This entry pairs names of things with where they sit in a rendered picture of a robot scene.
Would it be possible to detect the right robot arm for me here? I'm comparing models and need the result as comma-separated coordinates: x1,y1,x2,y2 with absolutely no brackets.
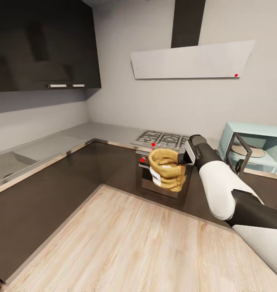
178,135,277,275

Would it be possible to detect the popcorn bag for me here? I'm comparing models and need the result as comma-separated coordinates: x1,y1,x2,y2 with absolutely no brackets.
148,148,186,192

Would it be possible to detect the microwave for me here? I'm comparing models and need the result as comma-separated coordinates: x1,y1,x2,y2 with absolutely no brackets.
220,121,277,178

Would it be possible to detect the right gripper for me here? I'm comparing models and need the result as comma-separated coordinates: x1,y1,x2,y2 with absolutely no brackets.
178,152,193,164

